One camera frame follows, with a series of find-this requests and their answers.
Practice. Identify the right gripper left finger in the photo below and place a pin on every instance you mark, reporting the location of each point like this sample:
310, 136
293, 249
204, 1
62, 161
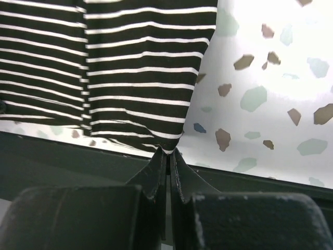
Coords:
153, 178

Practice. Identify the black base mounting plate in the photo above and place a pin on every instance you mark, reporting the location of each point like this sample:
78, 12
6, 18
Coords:
28, 161

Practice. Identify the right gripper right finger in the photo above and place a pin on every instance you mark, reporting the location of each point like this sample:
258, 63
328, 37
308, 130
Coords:
185, 181

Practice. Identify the striped black white tank top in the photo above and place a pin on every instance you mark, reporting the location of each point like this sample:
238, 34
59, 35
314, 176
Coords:
124, 71

